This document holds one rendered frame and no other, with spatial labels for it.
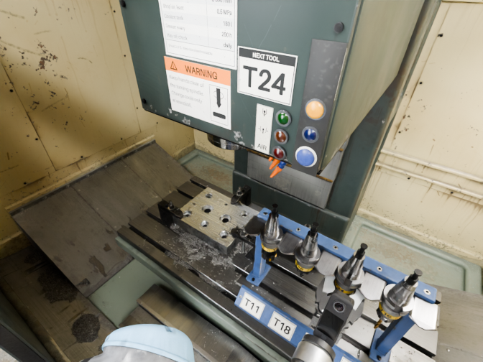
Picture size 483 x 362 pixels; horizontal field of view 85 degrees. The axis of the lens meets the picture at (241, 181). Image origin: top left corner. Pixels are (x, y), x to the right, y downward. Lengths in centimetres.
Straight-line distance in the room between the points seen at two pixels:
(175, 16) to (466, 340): 133
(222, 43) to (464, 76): 112
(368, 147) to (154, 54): 87
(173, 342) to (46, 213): 136
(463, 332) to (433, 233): 60
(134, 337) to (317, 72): 41
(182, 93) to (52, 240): 120
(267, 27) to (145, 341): 43
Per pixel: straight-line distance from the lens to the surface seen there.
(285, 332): 95
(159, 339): 39
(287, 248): 74
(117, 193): 170
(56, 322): 144
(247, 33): 44
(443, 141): 151
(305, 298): 104
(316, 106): 40
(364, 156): 119
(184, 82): 55
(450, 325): 138
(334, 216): 138
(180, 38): 53
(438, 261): 185
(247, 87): 45
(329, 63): 38
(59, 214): 166
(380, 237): 180
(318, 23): 39
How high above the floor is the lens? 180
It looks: 38 degrees down
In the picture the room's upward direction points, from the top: 1 degrees clockwise
